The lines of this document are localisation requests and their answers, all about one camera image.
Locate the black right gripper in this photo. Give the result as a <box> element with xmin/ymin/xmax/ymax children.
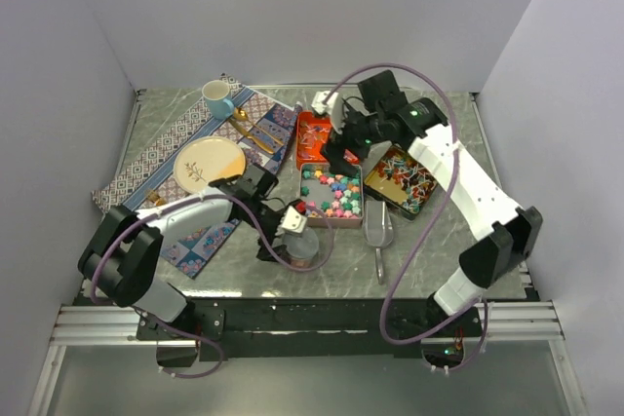
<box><xmin>320</xmin><ymin>101</ymin><xmax>385</xmax><ymax>179</ymax></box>

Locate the orange candy tin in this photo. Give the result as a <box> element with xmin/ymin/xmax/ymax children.
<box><xmin>295</xmin><ymin>111</ymin><xmax>332</xmax><ymax>170</ymax></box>

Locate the pink star candy tin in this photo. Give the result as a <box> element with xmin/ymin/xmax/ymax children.
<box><xmin>299</xmin><ymin>163</ymin><xmax>365</xmax><ymax>229</ymax></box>

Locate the silver metal scoop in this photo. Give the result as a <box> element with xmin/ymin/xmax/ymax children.
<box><xmin>363</xmin><ymin>200</ymin><xmax>394</xmax><ymax>284</ymax></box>

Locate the clear glass jar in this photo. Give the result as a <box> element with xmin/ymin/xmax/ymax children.
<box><xmin>283</xmin><ymin>228</ymin><xmax>320</xmax><ymax>272</ymax></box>

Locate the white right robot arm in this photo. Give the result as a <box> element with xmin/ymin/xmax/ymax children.
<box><xmin>312</xmin><ymin>65</ymin><xmax>543</xmax><ymax>337</ymax></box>

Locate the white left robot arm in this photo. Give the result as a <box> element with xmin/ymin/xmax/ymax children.
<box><xmin>78</xmin><ymin>165</ymin><xmax>306</xmax><ymax>340</ymax></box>

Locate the gold lollipop tin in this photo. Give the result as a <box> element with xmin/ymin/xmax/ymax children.
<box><xmin>364</xmin><ymin>145</ymin><xmax>438</xmax><ymax>221</ymax></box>

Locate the gold knife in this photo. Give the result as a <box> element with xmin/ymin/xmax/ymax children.
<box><xmin>227</xmin><ymin>118</ymin><xmax>274</xmax><ymax>155</ymax></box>

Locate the gold spoon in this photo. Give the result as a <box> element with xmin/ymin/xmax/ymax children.
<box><xmin>233</xmin><ymin>107</ymin><xmax>284</xmax><ymax>145</ymax></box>

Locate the cream floral plate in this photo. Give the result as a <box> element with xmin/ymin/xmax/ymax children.
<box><xmin>173</xmin><ymin>136</ymin><xmax>246</xmax><ymax>194</ymax></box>

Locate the blue white mug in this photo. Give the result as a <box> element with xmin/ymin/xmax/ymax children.
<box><xmin>202</xmin><ymin>80</ymin><xmax>235</xmax><ymax>121</ymax></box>

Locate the gold fork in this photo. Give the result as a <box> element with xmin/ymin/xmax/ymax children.
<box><xmin>146</xmin><ymin>190</ymin><xmax>167</xmax><ymax>207</ymax></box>

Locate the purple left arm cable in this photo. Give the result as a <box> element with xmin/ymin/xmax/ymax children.
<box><xmin>88</xmin><ymin>191</ymin><xmax>336</xmax><ymax>379</ymax></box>

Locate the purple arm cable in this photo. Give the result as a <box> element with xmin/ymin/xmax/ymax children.
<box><xmin>88</xmin><ymin>191</ymin><xmax>336</xmax><ymax>379</ymax></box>
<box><xmin>321</xmin><ymin>62</ymin><xmax>488</xmax><ymax>374</ymax></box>

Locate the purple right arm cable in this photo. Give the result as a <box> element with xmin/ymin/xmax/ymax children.
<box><xmin>321</xmin><ymin>62</ymin><xmax>488</xmax><ymax>374</ymax></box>

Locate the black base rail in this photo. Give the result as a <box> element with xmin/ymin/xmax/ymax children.
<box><xmin>136</xmin><ymin>298</ymin><xmax>489</xmax><ymax>379</ymax></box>

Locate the aluminium frame rail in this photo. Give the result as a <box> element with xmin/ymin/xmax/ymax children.
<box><xmin>48</xmin><ymin>259</ymin><xmax>566</xmax><ymax>347</ymax></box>

